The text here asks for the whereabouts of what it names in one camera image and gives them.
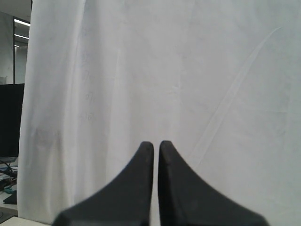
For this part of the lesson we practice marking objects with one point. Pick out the cluttered background desk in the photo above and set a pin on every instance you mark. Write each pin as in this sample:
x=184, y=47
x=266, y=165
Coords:
x=8, y=175

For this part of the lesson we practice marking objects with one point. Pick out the black computer monitor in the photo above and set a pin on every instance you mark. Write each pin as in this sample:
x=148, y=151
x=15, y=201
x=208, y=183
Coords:
x=11, y=100

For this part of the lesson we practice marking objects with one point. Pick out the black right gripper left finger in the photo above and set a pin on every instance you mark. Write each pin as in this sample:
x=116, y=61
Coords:
x=125, y=201

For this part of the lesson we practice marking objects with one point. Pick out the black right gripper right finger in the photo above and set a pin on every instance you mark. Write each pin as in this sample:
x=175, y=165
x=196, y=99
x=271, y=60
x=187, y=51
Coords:
x=185, y=199

